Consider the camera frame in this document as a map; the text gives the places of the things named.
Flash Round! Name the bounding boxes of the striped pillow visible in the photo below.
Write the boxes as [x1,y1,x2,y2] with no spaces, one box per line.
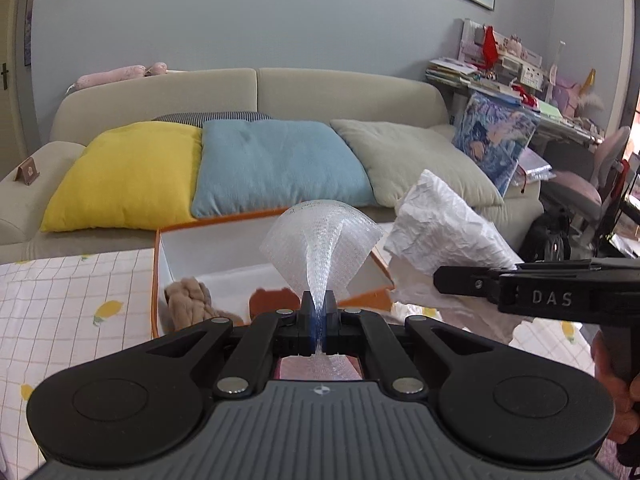
[151,111,273,128]

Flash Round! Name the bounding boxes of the lemon printed tablecloth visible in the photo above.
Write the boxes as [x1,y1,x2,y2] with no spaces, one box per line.
[0,247,596,480]

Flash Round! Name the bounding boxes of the orange cardboard box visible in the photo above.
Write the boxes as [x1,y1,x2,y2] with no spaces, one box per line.
[150,207,396,338]

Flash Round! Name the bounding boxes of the white paper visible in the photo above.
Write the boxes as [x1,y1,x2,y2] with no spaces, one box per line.
[384,169,526,333]

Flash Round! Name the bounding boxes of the red hanging ornament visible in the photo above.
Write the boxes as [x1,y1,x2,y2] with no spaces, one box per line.
[481,25,499,68]

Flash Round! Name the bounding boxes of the blue printed pillow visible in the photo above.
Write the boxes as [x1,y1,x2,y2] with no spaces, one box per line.
[451,92,542,198]

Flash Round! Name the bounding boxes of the beige pillow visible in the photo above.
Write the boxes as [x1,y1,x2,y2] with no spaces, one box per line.
[330,119,506,209]

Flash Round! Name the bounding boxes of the brown phone stand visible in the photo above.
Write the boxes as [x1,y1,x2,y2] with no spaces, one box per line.
[12,156,41,186]

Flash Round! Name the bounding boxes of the dark red soft item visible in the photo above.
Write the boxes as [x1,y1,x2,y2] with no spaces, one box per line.
[248,287,297,318]

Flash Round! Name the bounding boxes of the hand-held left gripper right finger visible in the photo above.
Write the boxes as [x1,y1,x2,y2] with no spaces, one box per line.
[322,291,493,398]

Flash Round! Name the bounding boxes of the black backpack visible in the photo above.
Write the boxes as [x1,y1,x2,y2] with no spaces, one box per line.
[517,210,573,263]

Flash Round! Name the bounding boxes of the pink plush toy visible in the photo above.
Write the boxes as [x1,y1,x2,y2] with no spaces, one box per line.
[65,62,168,96]

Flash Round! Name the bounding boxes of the person's right hand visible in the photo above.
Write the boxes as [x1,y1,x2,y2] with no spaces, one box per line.
[591,332,640,443]

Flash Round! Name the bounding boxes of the beige sofa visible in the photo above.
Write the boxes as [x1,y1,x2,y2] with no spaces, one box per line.
[0,67,546,263]

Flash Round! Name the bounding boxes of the cluttered desk with papers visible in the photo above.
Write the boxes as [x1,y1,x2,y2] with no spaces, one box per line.
[459,17,546,92]

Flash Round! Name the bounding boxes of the pink mat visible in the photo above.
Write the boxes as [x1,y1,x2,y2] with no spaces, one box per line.
[277,355,363,381]

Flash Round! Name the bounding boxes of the beige door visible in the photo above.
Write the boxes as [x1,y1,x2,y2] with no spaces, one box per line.
[0,0,23,181]

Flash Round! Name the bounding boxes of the white desk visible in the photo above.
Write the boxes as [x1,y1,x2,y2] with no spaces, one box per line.
[425,75,606,148]

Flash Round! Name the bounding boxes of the pink desk chair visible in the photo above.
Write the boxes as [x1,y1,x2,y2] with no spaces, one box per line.
[545,126,632,241]

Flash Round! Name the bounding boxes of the yellow pillow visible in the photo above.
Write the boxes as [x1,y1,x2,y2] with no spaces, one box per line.
[40,121,203,233]

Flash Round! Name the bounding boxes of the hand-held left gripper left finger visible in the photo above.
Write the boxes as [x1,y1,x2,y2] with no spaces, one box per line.
[145,291,321,401]

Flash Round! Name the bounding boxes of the pile of books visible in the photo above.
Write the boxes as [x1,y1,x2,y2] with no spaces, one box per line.
[426,57,521,96]

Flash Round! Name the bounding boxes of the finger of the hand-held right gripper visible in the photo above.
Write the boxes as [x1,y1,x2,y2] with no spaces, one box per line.
[433,266,501,303]

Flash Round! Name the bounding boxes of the clear bubble wrap sheet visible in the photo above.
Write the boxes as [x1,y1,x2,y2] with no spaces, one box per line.
[259,200,385,361]

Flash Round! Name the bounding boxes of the black metal rack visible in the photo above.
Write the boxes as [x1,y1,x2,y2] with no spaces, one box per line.
[607,155,640,261]

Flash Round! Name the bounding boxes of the brown knitted plush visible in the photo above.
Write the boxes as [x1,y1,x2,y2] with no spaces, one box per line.
[164,276,246,333]

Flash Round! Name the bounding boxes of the shiny plastic bag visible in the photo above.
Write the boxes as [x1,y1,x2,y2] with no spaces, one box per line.
[519,150,556,181]

